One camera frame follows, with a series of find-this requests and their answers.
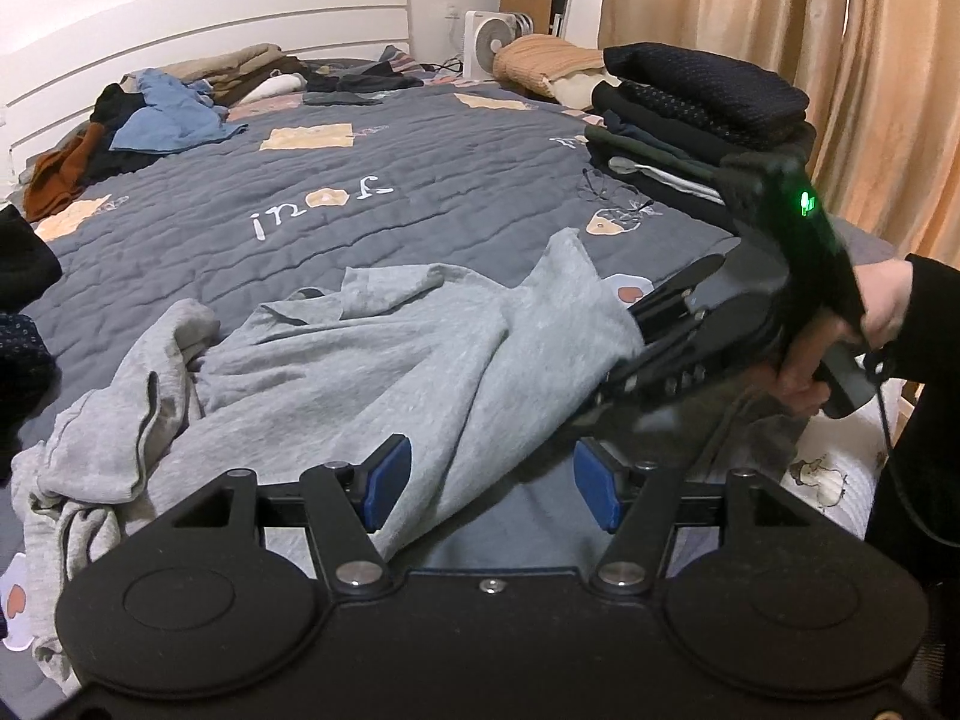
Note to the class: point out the cream folded cloth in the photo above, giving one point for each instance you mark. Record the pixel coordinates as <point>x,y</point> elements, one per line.
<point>581,90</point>

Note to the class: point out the blue denim garment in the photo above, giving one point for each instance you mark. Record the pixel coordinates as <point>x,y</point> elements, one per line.
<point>172,120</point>

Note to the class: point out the beige knitted sweater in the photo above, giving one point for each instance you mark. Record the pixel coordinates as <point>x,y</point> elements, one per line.
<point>540,52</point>

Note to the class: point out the white bed headboard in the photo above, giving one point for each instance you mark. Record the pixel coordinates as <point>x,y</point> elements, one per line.
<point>225,22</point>

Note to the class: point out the grey printed quilt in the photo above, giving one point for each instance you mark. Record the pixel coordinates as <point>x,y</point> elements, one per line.
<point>420,157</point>

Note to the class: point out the person's dark-clothed torso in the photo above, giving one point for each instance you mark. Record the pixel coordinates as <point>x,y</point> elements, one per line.
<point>919,487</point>

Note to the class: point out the white box fan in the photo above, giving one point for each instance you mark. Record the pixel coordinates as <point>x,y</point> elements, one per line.
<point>487,37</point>

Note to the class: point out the striped pillow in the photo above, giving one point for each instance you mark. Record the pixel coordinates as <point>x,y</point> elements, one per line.
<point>405,60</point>

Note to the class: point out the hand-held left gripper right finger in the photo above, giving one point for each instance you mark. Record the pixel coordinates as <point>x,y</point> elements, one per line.
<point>596,484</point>

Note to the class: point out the navy dotted garment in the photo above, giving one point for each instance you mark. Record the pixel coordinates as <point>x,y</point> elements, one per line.
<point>22,360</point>

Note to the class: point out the person's right forearm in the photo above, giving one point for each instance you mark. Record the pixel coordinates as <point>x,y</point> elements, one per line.
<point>934,322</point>

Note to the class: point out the person's right hand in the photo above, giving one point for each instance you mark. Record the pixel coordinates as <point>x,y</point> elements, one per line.
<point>885,300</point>

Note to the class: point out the white rolled garment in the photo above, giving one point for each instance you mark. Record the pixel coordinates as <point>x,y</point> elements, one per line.
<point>270,86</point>

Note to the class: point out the grey t-shirt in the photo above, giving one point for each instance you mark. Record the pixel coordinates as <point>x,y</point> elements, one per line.
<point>375,360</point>

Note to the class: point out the stack of folded dark clothes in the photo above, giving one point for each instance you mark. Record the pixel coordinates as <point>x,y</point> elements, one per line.
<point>705,90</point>

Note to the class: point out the brown garment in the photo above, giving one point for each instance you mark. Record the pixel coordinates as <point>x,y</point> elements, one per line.
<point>60,165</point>

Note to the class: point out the khaki folded clothes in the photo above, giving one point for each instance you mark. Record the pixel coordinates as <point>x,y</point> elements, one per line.
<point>240,60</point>

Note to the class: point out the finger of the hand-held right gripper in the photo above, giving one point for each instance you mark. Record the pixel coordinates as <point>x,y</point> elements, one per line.
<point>667,311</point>
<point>660,379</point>

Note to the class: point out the cartoon print mattress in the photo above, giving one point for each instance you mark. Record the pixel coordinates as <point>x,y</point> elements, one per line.
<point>832,487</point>

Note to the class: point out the small black garment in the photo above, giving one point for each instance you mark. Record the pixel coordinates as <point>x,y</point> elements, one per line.
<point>112,105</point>

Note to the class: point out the beige curtain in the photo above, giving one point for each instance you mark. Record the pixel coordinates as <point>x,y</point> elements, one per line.
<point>750,0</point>

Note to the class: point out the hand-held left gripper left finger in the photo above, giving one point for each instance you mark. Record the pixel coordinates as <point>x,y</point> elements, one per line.
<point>390,476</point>

